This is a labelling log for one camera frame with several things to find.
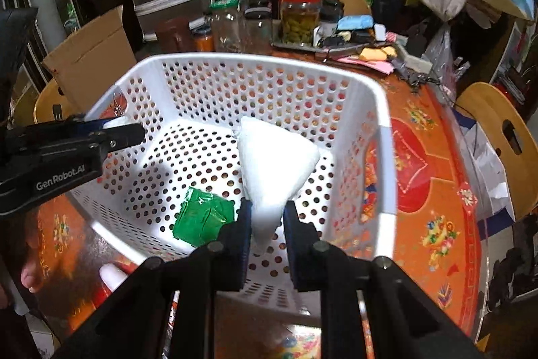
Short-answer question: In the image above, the clear plastic bag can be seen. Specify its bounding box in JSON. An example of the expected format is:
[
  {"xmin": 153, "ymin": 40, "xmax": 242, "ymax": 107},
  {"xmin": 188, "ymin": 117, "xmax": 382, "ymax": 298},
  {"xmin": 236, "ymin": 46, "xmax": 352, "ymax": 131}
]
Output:
[{"xmin": 422, "ymin": 25, "xmax": 460, "ymax": 99}]

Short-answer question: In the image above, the white perforated plastic basket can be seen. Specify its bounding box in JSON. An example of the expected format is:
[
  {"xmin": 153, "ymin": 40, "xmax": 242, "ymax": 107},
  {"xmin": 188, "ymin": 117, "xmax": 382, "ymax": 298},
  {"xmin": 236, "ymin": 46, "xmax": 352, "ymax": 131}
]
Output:
[{"xmin": 69, "ymin": 53, "xmax": 398, "ymax": 327}]

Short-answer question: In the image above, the blue packet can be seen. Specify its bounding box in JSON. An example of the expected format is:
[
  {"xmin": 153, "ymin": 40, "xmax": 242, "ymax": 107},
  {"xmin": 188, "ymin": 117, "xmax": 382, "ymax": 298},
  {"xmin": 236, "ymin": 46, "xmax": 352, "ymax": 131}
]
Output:
[{"xmin": 337, "ymin": 15, "xmax": 374, "ymax": 31}]

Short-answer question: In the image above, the black-lid glass jar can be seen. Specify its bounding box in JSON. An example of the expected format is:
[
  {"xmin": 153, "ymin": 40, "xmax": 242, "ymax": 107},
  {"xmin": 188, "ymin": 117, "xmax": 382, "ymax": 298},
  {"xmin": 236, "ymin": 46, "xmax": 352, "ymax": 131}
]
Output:
[{"xmin": 244, "ymin": 8, "xmax": 272, "ymax": 55}]

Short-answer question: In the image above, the white paper bag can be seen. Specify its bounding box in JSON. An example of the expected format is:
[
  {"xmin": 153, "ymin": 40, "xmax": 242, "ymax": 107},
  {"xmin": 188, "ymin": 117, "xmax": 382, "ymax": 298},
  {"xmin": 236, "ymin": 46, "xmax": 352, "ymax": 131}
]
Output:
[{"xmin": 456, "ymin": 119, "xmax": 516, "ymax": 222}]

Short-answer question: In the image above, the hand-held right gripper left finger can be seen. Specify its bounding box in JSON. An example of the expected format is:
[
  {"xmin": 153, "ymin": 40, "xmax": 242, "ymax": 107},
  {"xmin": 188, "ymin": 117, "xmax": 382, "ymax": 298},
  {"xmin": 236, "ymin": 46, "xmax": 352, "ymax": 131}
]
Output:
[{"xmin": 50, "ymin": 199, "xmax": 253, "ymax": 359}]

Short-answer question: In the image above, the yellow packet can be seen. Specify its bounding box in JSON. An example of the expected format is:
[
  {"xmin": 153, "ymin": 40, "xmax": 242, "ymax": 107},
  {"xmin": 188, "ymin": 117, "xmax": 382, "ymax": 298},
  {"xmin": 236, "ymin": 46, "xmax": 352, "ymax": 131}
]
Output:
[{"xmin": 357, "ymin": 45, "xmax": 398, "ymax": 61}]

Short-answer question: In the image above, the white soft cloth pack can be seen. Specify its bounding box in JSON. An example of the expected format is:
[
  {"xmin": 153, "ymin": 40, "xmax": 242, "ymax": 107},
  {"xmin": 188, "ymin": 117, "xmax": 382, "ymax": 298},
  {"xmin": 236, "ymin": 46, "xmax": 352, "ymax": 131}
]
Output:
[{"xmin": 233, "ymin": 116, "xmax": 321, "ymax": 256}]

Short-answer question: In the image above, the red-lid pickle jar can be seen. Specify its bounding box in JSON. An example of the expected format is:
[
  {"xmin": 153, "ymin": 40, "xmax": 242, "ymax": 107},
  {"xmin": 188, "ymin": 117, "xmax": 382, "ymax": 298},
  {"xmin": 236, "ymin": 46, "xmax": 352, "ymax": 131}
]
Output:
[{"xmin": 279, "ymin": 0, "xmax": 322, "ymax": 47}]

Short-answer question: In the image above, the green plastic packet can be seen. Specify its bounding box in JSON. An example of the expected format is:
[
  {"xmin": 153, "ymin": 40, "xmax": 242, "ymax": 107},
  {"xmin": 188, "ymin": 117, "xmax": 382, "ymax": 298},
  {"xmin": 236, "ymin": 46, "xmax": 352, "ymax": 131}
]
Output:
[{"xmin": 172, "ymin": 187, "xmax": 235, "ymax": 247}]

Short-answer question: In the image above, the pink paper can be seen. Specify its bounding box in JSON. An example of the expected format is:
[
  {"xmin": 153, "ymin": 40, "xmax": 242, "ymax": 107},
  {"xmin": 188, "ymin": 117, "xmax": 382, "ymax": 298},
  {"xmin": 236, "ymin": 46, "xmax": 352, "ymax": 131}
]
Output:
[{"xmin": 338, "ymin": 54, "xmax": 394, "ymax": 74}]

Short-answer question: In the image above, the empty green-lid glass jar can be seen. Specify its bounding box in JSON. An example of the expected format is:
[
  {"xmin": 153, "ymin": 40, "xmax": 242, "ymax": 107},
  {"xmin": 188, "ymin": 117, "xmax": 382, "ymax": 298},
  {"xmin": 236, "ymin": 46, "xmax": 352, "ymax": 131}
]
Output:
[{"xmin": 209, "ymin": 0, "xmax": 245, "ymax": 54}]

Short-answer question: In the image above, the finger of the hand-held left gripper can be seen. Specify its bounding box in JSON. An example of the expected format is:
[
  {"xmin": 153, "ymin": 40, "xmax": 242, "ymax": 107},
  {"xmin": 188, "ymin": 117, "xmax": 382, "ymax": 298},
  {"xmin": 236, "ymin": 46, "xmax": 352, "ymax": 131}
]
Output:
[
  {"xmin": 84, "ymin": 122, "xmax": 146, "ymax": 153},
  {"xmin": 52, "ymin": 104, "xmax": 127, "ymax": 133}
]

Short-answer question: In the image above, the yellow stool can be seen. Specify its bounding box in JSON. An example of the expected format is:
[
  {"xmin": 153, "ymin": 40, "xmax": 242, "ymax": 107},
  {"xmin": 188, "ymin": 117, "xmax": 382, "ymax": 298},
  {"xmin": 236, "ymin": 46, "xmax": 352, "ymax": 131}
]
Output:
[{"xmin": 34, "ymin": 79, "xmax": 85, "ymax": 125}]

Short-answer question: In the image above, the wooden chair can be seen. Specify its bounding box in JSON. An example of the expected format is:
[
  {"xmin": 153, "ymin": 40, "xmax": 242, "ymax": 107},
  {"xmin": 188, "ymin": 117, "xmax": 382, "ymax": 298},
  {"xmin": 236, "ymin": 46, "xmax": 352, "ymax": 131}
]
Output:
[{"xmin": 456, "ymin": 82, "xmax": 538, "ymax": 222}]

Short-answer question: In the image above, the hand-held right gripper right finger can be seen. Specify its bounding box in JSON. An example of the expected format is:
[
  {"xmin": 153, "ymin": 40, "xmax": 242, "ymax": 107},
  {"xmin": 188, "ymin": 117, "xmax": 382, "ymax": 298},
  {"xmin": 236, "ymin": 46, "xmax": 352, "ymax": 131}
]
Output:
[{"xmin": 283, "ymin": 201, "xmax": 488, "ymax": 359}]

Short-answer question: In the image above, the open brown cardboard box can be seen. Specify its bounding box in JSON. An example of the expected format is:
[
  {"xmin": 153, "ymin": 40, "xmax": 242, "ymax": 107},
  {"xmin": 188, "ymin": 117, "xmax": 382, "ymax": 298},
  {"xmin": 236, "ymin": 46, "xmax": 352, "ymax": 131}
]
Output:
[{"xmin": 42, "ymin": 5, "xmax": 139, "ymax": 113}]

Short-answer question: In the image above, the orange jar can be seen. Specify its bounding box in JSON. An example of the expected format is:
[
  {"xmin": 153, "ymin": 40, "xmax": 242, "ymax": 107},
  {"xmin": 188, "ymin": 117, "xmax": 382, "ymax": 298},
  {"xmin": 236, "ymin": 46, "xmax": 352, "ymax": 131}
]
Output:
[{"xmin": 192, "ymin": 27, "xmax": 215, "ymax": 53}]

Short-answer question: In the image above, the small dark-lid jar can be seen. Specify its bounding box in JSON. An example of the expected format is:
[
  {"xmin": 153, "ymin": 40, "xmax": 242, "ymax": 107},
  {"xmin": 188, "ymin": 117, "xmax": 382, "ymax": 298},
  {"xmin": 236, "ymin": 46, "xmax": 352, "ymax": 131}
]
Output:
[{"xmin": 321, "ymin": 0, "xmax": 346, "ymax": 24}]

